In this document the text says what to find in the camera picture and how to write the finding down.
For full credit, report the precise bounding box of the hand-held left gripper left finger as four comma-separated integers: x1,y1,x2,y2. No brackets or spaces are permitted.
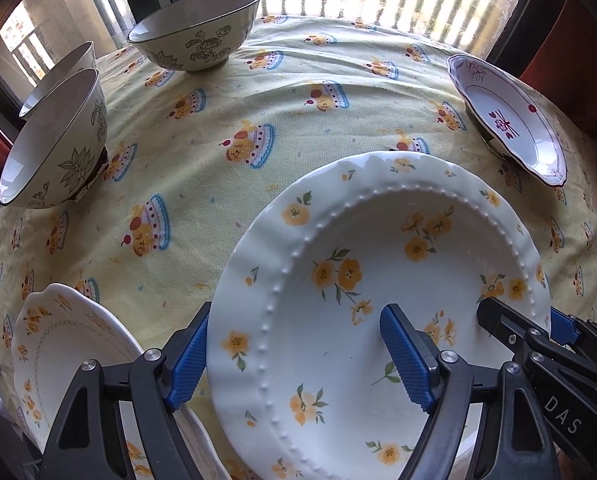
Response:
39,301,212,480

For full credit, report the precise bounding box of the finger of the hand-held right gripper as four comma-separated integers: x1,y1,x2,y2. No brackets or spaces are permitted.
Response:
477,296,552,357
549,309,587,344

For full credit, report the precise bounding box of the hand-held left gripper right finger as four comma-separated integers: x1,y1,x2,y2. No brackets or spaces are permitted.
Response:
379,303,562,480

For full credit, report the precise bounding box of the large yellow flower plate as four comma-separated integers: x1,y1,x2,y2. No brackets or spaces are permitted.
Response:
206,151,551,480

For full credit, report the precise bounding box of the scalloped yellow flower plate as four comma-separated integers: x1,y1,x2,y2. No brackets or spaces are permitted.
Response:
9,282,234,480

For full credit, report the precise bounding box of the red flower plate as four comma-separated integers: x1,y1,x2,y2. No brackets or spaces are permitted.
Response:
447,53,569,191

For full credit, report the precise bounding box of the grey leaf print bowl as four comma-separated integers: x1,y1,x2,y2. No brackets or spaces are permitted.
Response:
0,67,110,209
18,40,98,121

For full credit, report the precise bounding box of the grey flower print bowl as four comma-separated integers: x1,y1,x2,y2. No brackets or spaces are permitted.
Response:
127,0,262,77

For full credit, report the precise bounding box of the yellow cake print tablecloth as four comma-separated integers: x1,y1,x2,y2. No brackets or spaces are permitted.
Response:
0,12,597,480

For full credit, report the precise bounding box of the reddish wooden cabinet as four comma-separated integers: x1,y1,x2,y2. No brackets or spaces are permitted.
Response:
525,0,597,141

